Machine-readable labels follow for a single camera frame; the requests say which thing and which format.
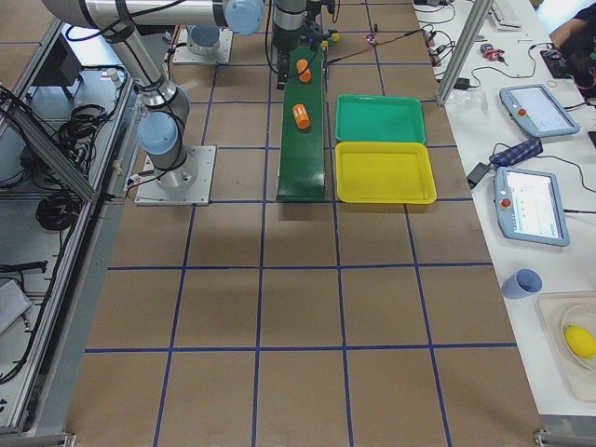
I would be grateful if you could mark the orange cylinder with numbers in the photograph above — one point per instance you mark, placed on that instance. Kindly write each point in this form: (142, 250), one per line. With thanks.
(301, 116)

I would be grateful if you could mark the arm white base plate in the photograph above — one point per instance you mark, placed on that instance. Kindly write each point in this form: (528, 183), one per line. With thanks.
(189, 52)
(188, 185)

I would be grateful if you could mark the near teach pendant tablet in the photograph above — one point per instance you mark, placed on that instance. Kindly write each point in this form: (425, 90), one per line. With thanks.
(529, 207)

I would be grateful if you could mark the aluminium frame post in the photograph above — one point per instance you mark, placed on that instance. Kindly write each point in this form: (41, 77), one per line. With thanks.
(469, 32)

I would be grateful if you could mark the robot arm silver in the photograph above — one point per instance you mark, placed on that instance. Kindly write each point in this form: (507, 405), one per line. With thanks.
(118, 22)
(292, 23)

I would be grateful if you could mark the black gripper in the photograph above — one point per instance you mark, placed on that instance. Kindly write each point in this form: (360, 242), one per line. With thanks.
(282, 60)

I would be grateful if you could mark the far teach pendant tablet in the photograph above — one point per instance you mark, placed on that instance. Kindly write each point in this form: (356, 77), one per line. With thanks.
(537, 112)

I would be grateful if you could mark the green plastic tray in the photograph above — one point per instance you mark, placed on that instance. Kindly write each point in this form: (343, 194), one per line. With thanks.
(373, 118)

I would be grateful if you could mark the yellow lemon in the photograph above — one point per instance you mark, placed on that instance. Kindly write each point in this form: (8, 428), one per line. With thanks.
(580, 341)

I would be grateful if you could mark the yellow plastic tray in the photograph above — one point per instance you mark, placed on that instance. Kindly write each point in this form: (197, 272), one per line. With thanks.
(384, 173)

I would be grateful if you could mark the blue plastic cup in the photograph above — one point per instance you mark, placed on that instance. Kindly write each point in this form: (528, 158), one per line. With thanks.
(524, 283)

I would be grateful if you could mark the beige plastic bin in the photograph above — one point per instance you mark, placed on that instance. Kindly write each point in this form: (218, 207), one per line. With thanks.
(558, 312)

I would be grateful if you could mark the plain orange cylinder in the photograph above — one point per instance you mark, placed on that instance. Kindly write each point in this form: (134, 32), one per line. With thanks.
(303, 71)

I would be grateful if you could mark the green conveyor belt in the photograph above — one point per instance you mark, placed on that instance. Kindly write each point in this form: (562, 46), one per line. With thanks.
(301, 173)

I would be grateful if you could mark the teach pendant tablet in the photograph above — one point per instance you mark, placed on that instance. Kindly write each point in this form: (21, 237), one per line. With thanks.
(537, 112)
(529, 207)

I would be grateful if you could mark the blue checkered pouch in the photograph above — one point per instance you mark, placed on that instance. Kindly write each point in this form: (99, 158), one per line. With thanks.
(507, 156)

